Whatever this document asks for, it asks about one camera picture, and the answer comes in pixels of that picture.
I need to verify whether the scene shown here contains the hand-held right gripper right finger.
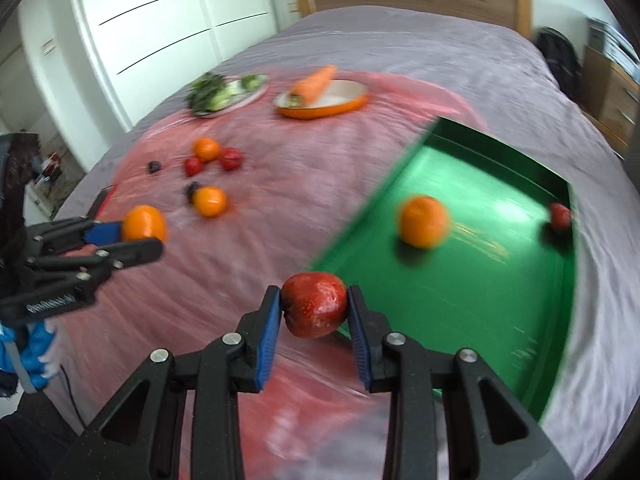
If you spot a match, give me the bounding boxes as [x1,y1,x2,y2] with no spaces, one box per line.
[347,284,576,480]

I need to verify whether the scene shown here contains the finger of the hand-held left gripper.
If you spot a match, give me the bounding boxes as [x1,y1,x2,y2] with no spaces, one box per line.
[27,238,165,290]
[27,216,123,257]

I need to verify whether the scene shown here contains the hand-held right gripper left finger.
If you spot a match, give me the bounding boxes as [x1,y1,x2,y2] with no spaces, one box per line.
[52,285,282,480]

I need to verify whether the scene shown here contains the orange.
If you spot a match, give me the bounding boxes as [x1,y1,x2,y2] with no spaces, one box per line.
[194,137,222,162]
[194,186,228,218]
[397,195,451,249]
[121,205,167,244]

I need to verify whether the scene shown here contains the green tray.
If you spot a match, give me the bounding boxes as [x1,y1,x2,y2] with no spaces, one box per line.
[307,116,581,423]

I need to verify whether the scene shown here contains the person's left hand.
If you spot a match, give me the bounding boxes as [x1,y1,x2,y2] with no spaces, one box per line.
[0,320,60,392]

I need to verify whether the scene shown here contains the pink plastic sheet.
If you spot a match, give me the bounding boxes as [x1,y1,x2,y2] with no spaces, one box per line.
[97,67,493,480]

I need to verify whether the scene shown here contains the large bok choy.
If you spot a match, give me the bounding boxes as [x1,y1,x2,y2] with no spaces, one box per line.
[187,74,235,113]

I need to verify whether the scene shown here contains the patterned oval plate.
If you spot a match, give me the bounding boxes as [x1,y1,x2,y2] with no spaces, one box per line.
[189,74,271,118]

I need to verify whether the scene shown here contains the white wardrobe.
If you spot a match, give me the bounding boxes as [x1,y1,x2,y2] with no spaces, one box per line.
[70,0,281,131]

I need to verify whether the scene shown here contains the carrot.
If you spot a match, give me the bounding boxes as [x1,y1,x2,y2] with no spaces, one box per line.
[287,65,337,107]

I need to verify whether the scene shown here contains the orange enamel bowl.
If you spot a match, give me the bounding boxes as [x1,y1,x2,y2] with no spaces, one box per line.
[273,80,370,121]

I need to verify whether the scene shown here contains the grey bed blanket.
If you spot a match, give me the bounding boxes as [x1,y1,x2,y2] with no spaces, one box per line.
[52,5,637,480]

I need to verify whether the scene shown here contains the black backpack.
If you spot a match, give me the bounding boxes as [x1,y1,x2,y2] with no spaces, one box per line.
[534,26,583,97]

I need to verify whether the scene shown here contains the wooden nightstand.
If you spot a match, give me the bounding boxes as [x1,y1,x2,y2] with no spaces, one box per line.
[580,45,640,161]

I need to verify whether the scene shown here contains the stack of papers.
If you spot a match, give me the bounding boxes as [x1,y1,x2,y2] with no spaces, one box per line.
[586,17,640,73]

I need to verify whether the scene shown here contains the black cable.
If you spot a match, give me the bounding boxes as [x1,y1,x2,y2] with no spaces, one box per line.
[59,364,86,428]

